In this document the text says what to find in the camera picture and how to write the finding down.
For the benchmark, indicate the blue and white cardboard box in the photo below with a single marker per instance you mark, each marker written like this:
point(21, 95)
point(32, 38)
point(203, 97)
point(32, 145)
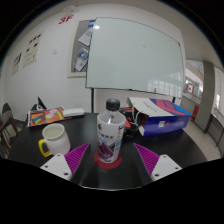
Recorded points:
point(166, 118)

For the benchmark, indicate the clear bottle with black cap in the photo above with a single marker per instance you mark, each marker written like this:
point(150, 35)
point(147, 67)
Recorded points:
point(110, 133)

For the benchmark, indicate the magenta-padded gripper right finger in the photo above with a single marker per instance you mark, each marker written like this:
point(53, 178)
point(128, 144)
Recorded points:
point(146, 156)

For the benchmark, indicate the dark grey chair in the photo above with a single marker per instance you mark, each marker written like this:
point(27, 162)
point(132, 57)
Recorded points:
point(5, 107)

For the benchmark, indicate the small white wall poster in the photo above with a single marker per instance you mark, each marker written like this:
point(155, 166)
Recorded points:
point(16, 63)

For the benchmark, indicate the grey pin board with papers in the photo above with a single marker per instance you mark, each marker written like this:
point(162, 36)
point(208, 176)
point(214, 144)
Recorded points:
point(78, 43)

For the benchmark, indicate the black jacket on chair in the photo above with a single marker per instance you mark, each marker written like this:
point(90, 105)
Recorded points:
point(38, 106)

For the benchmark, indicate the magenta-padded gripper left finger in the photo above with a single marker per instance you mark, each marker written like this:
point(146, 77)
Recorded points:
point(77, 156)

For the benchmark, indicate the white oblong case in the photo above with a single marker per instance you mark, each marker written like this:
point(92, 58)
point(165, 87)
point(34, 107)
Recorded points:
point(74, 112)

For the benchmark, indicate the flat round red coaster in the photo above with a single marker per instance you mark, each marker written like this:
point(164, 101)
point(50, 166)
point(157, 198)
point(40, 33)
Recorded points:
point(108, 165)

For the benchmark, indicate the colourful orange magazine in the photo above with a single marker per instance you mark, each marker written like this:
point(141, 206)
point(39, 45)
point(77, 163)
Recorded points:
point(45, 117)

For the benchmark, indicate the round brown side table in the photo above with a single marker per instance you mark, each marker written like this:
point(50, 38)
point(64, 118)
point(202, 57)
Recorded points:
point(5, 120)

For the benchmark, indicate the large white wall poster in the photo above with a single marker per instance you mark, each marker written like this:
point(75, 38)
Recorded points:
point(32, 50)

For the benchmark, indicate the large whiteboard on stand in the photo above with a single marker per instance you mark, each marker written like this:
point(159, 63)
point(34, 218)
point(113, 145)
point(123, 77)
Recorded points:
point(136, 56)

